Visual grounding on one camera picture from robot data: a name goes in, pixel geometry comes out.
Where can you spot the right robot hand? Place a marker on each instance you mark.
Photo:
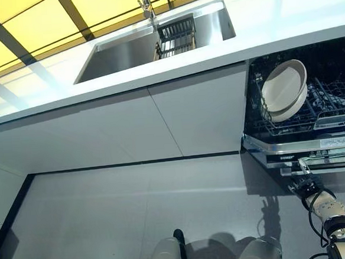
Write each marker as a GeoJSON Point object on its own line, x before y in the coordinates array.
{"type": "Point", "coordinates": [308, 185]}

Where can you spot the black left robot foot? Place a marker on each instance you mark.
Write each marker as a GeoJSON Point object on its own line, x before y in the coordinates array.
{"type": "Point", "coordinates": [178, 235]}

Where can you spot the narrow white cabinet door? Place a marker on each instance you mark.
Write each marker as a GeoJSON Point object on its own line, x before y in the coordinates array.
{"type": "Point", "coordinates": [201, 112]}

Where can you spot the chrome kitchen faucet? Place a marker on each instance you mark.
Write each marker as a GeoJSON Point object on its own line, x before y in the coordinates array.
{"type": "Point", "coordinates": [146, 4]}

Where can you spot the grey cutlery basket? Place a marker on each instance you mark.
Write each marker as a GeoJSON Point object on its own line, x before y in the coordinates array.
{"type": "Point", "coordinates": [334, 121]}

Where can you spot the stainless steel sink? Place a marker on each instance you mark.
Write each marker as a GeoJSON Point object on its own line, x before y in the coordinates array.
{"type": "Point", "coordinates": [120, 56]}

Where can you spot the dishwasher door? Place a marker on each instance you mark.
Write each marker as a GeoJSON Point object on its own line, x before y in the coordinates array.
{"type": "Point", "coordinates": [281, 154]}

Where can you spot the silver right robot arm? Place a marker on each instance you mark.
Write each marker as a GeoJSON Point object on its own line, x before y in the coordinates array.
{"type": "Point", "coordinates": [335, 213]}

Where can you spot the black dish rack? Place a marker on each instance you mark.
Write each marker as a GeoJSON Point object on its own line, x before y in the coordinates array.
{"type": "Point", "coordinates": [178, 37]}

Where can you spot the wide white cabinet door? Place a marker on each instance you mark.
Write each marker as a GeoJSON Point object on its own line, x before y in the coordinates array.
{"type": "Point", "coordinates": [72, 133]}

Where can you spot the cream round plate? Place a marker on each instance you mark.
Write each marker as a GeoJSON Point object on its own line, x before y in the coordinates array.
{"type": "Point", "coordinates": [290, 113]}
{"type": "Point", "coordinates": [282, 89]}

